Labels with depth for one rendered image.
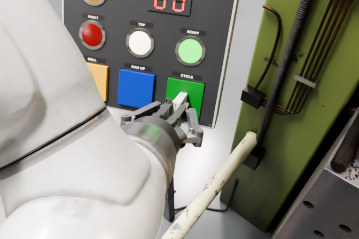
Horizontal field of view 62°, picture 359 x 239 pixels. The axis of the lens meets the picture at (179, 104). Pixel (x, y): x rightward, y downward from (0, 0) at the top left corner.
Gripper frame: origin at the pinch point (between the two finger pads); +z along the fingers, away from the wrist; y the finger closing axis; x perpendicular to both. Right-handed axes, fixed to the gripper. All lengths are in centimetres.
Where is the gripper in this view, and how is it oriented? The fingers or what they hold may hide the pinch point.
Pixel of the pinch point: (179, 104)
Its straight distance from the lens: 56.4
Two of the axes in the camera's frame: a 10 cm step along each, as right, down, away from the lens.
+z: 2.2, -3.0, 9.3
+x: 1.3, -9.4, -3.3
